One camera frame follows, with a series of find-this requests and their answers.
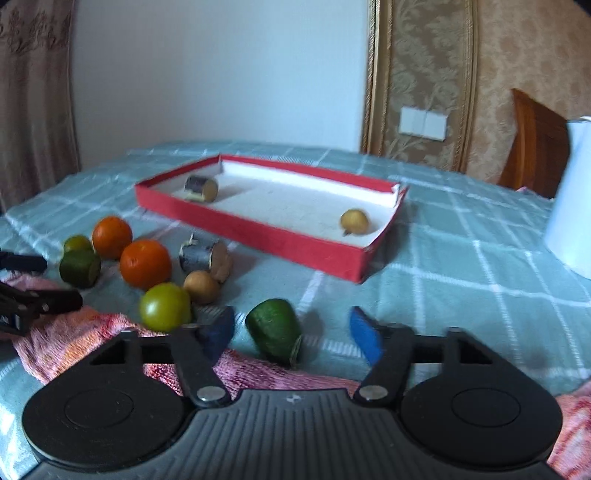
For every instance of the large green tomato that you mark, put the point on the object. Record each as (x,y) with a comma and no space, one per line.
(165,307)

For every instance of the beige patterned curtain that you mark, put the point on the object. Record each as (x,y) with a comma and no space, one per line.
(32,101)

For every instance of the pale pink pillow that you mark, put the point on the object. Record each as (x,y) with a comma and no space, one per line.
(525,189)

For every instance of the white jug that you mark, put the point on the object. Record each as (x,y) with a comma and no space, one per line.
(572,198)

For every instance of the wooden headboard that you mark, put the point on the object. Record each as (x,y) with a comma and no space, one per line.
(535,143)

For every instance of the pink towel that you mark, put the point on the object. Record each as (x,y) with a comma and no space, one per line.
(69,341)

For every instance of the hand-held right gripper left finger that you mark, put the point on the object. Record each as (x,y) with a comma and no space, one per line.
(220,328)

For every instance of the white wall switch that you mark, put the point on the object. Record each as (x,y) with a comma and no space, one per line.
(423,123)

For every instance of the red cardboard box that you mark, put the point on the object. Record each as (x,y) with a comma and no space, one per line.
(286,205)

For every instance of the orange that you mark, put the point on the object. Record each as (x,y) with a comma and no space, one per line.
(112,237)
(145,264)

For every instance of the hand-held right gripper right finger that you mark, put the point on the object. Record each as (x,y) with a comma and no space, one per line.
(364,337)

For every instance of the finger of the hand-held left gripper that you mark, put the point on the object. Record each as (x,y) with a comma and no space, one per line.
(23,262)
(55,301)

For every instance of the gold wall trim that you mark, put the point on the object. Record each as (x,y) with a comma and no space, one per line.
(376,78)

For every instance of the small green tomato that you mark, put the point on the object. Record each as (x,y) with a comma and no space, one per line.
(77,243)

